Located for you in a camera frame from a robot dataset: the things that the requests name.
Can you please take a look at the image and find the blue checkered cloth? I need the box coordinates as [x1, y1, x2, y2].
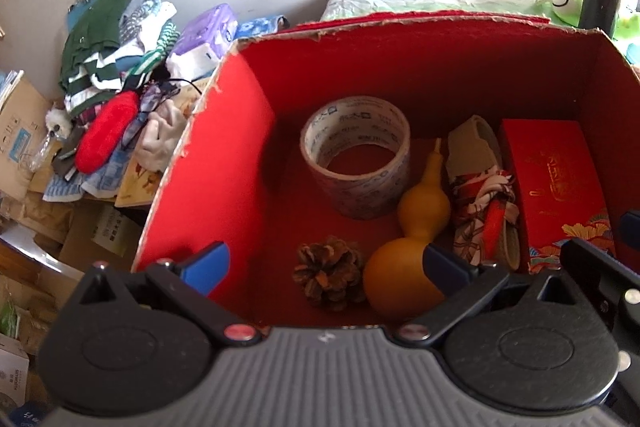
[235, 15, 290, 40]

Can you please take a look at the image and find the purple tissue pack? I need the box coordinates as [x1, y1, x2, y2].
[166, 3, 238, 80]

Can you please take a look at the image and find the large red cardboard box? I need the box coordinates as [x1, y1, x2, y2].
[134, 12, 639, 329]

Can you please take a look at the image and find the pile of folded clothes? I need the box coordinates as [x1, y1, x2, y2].
[58, 0, 180, 119]

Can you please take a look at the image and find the brown pine cone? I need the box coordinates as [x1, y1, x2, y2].
[292, 237, 366, 311]

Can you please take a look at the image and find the red fuzzy item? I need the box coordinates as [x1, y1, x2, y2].
[75, 91, 139, 174]

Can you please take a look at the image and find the brown cardboard carton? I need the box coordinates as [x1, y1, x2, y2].
[0, 70, 51, 200]

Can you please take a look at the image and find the green frog plush toy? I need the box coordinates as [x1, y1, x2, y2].
[536, 0, 639, 40]

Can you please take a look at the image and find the red gift box gold print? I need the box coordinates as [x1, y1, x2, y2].
[499, 119, 615, 274]

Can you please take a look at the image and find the printed packing tape roll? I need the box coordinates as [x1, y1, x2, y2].
[299, 96, 410, 220]

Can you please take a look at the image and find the yellow gourd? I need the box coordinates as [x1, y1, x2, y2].
[362, 140, 451, 321]

